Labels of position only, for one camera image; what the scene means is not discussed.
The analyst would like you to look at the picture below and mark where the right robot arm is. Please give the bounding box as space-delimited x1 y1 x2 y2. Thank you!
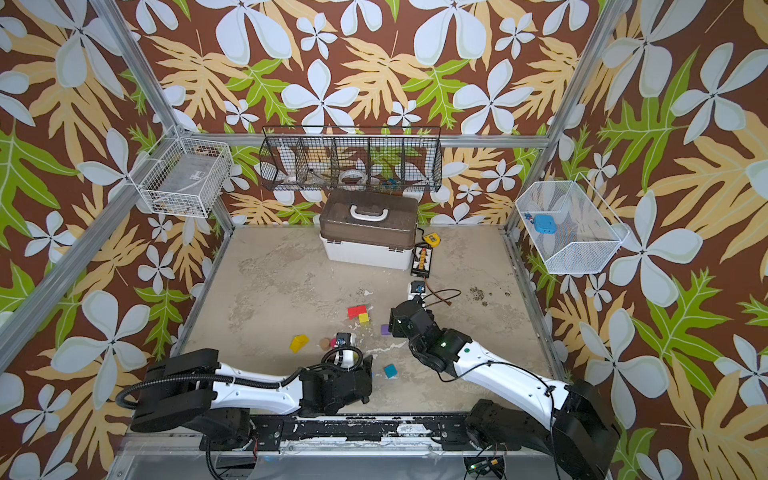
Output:
389 293 620 479

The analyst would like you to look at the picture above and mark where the yellow wedge block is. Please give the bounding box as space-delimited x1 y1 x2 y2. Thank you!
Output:
289 334 310 354

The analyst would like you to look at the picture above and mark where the white mesh basket right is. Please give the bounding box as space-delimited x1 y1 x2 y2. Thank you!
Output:
516 178 630 276

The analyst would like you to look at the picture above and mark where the blue object in basket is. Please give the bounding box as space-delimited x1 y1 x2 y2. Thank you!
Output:
533 214 557 235

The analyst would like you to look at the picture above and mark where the black wire basket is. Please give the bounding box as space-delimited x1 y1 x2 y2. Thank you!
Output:
256 126 444 194

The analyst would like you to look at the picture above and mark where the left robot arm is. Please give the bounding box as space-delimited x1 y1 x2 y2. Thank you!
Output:
115 344 373 433

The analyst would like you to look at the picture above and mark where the white wire basket left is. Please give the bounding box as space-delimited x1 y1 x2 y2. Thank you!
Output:
136 137 233 218

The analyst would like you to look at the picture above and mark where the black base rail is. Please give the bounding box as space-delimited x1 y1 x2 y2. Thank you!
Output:
197 413 522 452

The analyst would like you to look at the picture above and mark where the black battery holder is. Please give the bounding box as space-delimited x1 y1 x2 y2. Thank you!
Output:
410 244 433 279

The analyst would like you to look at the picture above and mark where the red rectangular block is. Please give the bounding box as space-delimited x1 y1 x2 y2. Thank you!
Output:
347 305 368 320

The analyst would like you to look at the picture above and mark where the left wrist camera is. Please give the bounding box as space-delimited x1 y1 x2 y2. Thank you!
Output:
331 332 358 369

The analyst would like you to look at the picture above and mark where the red cable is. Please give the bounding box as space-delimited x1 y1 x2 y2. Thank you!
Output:
424 277 463 308

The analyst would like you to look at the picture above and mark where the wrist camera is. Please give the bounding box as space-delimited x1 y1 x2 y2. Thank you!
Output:
331 332 358 369
407 280 427 300

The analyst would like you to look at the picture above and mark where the brown lid storage box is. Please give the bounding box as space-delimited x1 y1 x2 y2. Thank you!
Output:
319 190 418 270

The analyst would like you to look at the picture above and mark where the teal cube block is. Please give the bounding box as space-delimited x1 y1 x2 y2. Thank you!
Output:
384 364 398 378

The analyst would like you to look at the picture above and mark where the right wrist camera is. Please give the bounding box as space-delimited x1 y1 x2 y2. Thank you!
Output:
407 280 427 300

